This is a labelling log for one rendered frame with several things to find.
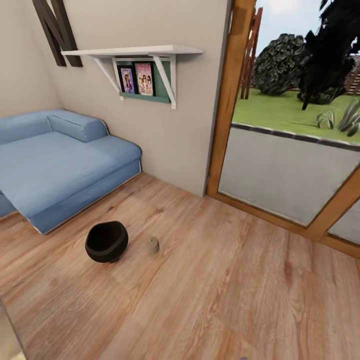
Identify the cauldron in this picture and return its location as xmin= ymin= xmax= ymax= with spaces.
xmin=85 ymin=220 xmax=129 ymax=264

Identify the pillar candle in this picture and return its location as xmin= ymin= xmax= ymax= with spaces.
xmin=145 ymin=236 xmax=160 ymax=255

